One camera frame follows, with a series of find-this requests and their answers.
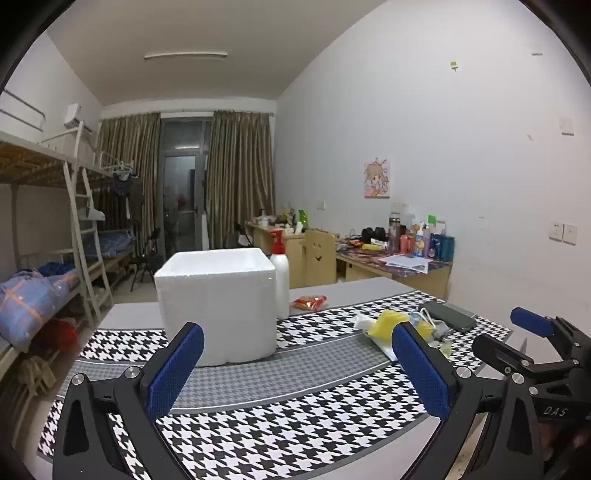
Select red snack packet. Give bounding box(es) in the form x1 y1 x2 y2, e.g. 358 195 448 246
291 295 328 311

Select white metal bunk bed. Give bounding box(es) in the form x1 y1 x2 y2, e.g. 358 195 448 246
0 88 139 333

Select yellow sponge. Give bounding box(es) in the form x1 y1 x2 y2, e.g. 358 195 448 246
367 310 432 346

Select red bag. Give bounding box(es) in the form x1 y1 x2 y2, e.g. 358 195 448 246
43 318 80 357

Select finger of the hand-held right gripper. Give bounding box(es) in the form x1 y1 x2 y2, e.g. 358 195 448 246
510 306 591 360
472 332 575 386

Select houndstooth table mat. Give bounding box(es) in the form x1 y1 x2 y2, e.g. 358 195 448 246
37 290 513 480

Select brown curtain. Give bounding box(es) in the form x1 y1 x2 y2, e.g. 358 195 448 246
95 113 161 278
206 110 277 252

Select double white wall socket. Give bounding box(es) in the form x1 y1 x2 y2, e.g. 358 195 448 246
549 222 578 242

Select white papers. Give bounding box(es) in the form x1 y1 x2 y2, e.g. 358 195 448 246
379 255 433 274

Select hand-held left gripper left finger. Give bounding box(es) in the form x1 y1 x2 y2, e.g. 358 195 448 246
52 322 205 480

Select cluster of toiletry bottles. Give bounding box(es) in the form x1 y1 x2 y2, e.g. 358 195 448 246
399 215 456 262

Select blue face mask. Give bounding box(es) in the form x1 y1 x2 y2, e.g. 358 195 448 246
406 308 437 342

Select wooden chair with smiley face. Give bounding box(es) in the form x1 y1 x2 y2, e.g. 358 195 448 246
303 230 338 288

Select white foam box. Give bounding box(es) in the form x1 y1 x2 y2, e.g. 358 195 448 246
154 248 277 367

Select white cloth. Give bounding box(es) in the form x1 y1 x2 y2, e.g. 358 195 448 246
355 314 402 361

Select white pump bottle red top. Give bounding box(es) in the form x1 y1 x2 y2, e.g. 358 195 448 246
269 229 290 319

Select wooden desk with printed cover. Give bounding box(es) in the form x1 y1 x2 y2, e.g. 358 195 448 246
335 239 454 301

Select white air conditioner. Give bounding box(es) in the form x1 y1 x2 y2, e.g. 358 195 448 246
64 104 94 134

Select blue mattress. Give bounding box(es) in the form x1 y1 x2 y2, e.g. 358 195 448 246
98 230 137 259

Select glass balcony door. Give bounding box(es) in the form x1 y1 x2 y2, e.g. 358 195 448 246
158 117 213 254

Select white bunk bed ladder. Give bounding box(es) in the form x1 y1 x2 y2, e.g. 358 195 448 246
64 161 115 326

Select black tripod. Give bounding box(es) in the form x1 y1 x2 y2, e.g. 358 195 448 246
130 227 163 292

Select ceiling tube lamp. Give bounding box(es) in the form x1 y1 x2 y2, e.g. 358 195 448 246
143 52 228 61

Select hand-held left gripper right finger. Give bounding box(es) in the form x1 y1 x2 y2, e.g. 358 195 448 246
392 322 542 480

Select dark smartphone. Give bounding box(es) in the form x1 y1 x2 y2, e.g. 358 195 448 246
419 301 476 333

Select pink cartoon wall poster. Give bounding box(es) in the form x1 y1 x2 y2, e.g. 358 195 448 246
363 160 392 199

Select hanging dark clothes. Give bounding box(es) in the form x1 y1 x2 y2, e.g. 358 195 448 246
112 167 140 198

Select blue plaid bedding bundle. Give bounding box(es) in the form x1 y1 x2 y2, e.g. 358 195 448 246
0 269 80 352

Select plain wooden desk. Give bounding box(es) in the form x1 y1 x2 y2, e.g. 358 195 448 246
245 220 308 288

